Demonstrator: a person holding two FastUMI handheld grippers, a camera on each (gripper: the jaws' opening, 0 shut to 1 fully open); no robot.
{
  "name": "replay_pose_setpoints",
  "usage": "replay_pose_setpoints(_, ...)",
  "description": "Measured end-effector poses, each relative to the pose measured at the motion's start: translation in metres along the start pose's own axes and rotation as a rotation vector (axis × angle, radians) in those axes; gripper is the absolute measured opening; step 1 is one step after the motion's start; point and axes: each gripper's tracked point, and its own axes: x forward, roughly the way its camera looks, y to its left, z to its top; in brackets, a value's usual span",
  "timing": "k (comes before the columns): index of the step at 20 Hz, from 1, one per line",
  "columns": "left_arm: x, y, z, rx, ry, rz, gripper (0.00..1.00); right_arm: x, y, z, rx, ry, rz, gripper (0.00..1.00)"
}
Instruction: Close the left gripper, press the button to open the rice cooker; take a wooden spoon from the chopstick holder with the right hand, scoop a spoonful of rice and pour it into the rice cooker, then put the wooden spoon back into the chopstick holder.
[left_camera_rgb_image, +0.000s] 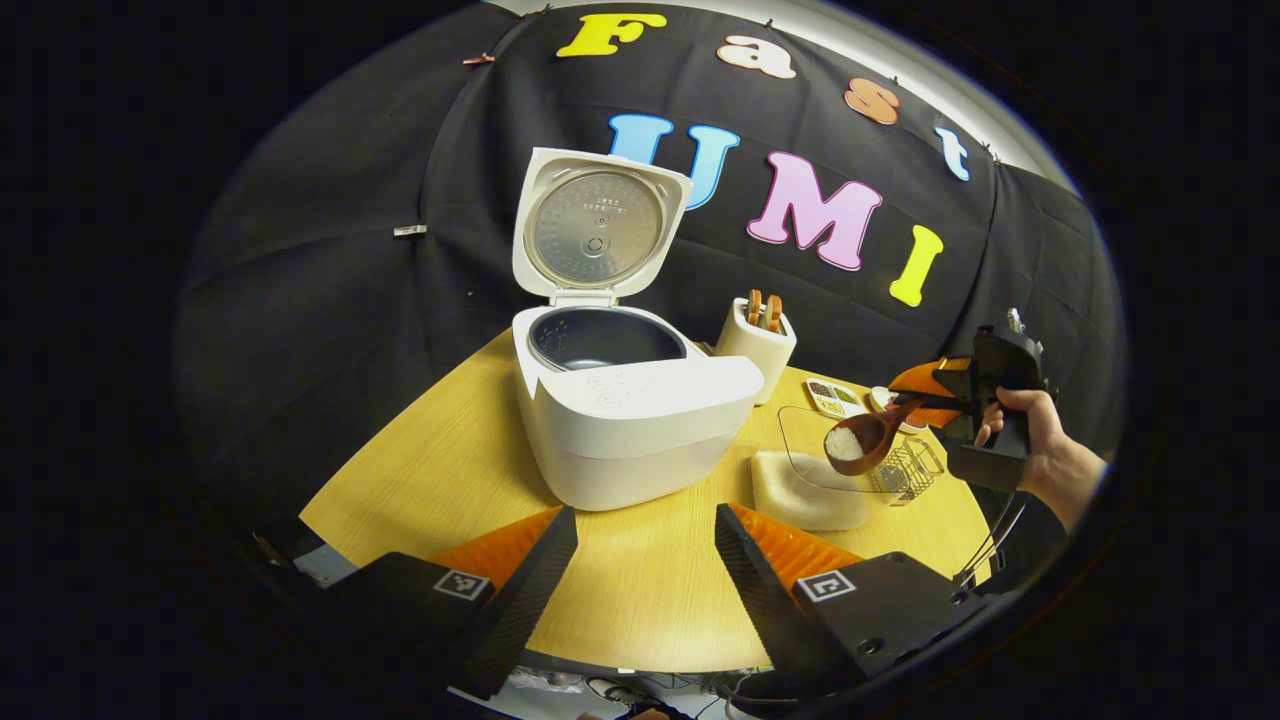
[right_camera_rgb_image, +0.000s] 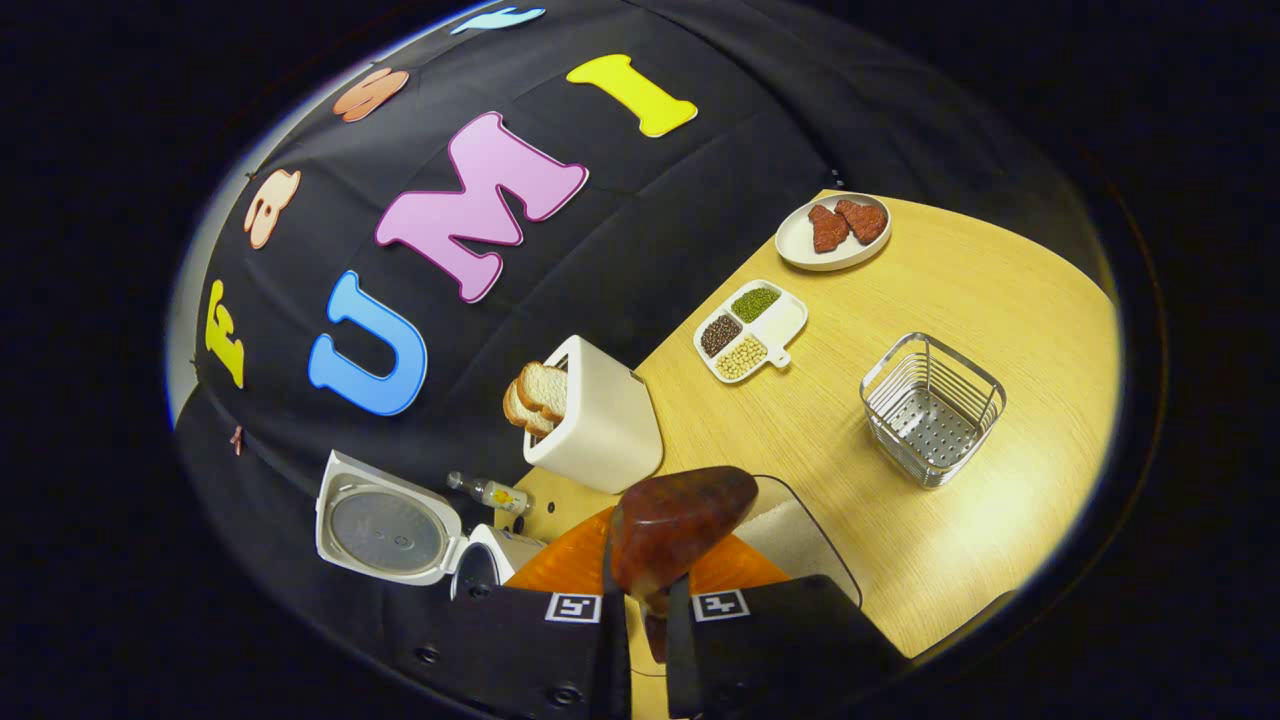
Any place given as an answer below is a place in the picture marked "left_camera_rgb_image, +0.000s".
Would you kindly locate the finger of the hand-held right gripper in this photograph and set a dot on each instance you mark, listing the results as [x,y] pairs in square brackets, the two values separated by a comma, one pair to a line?
[920,375]
[935,415]

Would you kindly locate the brown wooden spoon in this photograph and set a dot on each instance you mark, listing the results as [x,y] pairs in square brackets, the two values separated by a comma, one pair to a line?
[875,430]

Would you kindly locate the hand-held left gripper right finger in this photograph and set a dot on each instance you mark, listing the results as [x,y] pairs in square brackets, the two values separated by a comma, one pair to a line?
[760,600]

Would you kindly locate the divided white bean dish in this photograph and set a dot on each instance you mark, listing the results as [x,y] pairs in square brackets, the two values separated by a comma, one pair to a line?
[835,397]

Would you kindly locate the toast bread slice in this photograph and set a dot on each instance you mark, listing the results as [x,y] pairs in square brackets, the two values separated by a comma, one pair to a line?
[754,307]
[772,312]

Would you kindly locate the black backdrop cloth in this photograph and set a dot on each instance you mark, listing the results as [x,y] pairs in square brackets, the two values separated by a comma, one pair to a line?
[350,250]

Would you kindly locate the round white plate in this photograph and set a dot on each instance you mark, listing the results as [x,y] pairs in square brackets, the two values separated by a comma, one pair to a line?
[880,398]

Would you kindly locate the white toaster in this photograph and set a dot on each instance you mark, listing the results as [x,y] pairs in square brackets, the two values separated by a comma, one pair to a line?
[755,355]

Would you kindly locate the white rice cooker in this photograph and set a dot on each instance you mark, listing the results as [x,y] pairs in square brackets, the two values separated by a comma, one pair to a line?
[630,430]

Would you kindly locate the clear box of rice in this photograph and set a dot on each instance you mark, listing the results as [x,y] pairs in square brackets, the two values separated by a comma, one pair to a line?
[800,495]

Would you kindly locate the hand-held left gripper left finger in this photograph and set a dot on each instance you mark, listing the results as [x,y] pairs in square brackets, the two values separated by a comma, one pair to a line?
[520,590]

